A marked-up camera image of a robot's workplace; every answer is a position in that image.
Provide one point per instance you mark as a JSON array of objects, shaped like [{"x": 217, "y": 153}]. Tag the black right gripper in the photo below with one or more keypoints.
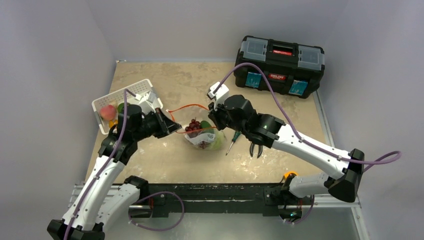
[{"x": 218, "y": 117}]

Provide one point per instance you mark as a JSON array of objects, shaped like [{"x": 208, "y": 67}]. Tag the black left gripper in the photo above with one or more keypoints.
[{"x": 167, "y": 126}]

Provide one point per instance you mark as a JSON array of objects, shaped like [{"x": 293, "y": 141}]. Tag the clear zip bag orange zipper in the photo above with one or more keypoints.
[{"x": 183, "y": 116}]

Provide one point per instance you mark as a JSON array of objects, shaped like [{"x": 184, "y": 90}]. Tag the red grape bunch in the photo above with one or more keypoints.
[{"x": 193, "y": 129}]

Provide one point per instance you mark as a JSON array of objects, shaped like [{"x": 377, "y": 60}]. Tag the green cabbage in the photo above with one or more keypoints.
[{"x": 219, "y": 141}]

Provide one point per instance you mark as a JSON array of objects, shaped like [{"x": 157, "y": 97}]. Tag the green cucumber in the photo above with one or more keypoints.
[{"x": 206, "y": 127}]

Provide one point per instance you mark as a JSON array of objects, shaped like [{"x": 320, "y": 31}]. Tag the peach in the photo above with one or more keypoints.
[{"x": 108, "y": 112}]

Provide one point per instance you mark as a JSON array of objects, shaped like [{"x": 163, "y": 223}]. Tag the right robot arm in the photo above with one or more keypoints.
[{"x": 342, "y": 170}]

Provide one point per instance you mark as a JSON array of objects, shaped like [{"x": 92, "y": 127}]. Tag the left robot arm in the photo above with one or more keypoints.
[{"x": 91, "y": 214}]

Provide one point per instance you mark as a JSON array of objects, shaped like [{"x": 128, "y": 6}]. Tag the orange yellow fruit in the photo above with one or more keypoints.
[{"x": 111, "y": 123}]

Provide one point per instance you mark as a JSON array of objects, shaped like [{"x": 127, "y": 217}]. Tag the white perforated basket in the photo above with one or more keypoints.
[{"x": 141, "y": 93}]

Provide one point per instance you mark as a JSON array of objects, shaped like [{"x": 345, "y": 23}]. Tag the black toolbox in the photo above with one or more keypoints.
[{"x": 290, "y": 68}]

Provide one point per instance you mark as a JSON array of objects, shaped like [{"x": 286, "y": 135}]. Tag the yellow tape measure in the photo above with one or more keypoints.
[{"x": 289, "y": 174}]

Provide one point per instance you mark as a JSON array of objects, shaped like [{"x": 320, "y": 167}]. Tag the green handled screwdriver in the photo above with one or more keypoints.
[{"x": 233, "y": 140}]

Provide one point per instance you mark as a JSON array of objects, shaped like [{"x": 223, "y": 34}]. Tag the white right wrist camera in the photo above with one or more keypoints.
[{"x": 218, "y": 93}]

